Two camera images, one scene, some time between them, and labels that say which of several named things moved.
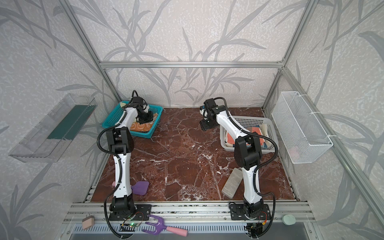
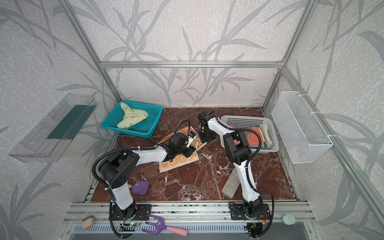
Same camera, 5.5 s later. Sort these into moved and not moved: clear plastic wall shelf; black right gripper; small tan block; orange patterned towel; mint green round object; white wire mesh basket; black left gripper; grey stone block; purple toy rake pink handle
Moved: black right gripper; orange patterned towel; black left gripper
Not moved: grey stone block; small tan block; clear plastic wall shelf; mint green round object; purple toy rake pink handle; white wire mesh basket
